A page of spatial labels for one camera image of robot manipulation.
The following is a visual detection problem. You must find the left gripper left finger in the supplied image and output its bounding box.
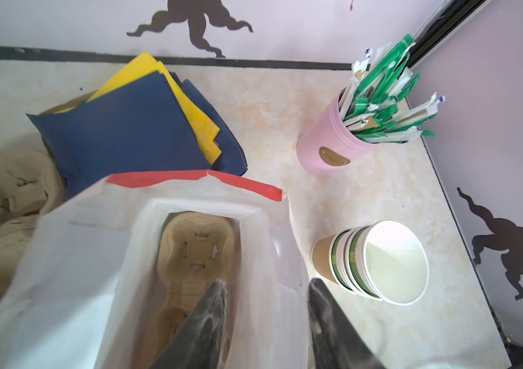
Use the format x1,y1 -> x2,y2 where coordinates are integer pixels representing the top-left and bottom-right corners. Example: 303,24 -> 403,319
151,280 -> 228,368

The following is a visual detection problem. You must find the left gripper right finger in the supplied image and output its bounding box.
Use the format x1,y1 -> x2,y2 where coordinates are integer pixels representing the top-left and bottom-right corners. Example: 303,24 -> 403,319
308,278 -> 384,369

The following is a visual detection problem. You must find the single cardboard cup carrier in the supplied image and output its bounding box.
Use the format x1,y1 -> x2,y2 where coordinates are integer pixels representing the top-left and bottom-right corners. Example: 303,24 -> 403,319
134,212 -> 239,368

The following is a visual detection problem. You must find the white red paper bag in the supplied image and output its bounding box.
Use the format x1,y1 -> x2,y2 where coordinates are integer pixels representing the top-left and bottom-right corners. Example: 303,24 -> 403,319
0,171 -> 309,368

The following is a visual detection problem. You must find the stack of paper cups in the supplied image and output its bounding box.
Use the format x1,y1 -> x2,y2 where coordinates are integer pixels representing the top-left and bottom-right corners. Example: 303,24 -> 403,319
311,220 -> 429,306

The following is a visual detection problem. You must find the pink straw holder cup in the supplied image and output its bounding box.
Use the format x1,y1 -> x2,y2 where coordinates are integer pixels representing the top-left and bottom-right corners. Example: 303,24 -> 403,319
296,97 -> 378,176

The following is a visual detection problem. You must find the navy napkin stack box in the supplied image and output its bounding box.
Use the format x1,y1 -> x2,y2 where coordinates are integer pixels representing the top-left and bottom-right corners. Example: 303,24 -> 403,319
29,53 -> 248,198

